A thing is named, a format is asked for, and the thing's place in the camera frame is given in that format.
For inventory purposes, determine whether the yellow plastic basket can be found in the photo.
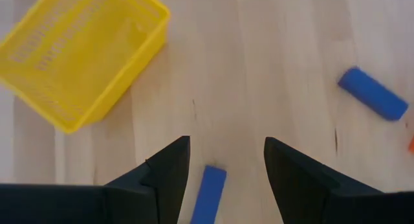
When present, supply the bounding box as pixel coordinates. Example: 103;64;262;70
0;0;171;135

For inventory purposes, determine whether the blue long block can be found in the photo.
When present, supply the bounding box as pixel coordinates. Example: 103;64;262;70
337;66;409;122
190;164;228;224

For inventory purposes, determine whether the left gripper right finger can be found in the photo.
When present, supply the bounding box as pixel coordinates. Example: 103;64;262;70
263;136;386;224

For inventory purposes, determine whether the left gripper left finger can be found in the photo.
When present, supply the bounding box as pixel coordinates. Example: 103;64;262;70
103;135;191;224

